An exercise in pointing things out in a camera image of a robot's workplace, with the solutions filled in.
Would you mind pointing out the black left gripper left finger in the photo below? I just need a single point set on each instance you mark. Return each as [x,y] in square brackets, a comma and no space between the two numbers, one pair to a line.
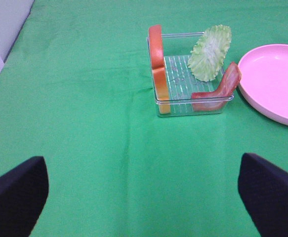
[23,194]

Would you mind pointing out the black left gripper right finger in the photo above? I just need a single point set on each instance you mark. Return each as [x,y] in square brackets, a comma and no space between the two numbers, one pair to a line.
[263,188]

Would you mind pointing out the bacon strip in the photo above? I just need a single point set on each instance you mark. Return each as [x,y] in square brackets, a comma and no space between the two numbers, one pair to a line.
[228,84]

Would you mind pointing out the green lettuce leaf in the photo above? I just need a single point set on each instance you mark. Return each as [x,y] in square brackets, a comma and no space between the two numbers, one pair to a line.
[208,54]

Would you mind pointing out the toast bread slice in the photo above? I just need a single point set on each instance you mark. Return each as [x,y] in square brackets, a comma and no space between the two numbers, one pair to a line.
[156,52]

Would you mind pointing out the pink plate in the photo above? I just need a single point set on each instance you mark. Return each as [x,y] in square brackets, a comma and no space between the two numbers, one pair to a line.
[264,82]

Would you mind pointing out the green tablecloth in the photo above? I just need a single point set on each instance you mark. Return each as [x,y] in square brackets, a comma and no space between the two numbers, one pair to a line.
[77,89]

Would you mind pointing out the left clear plastic tray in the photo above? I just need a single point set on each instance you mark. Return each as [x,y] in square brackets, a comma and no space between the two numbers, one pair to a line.
[181,83]

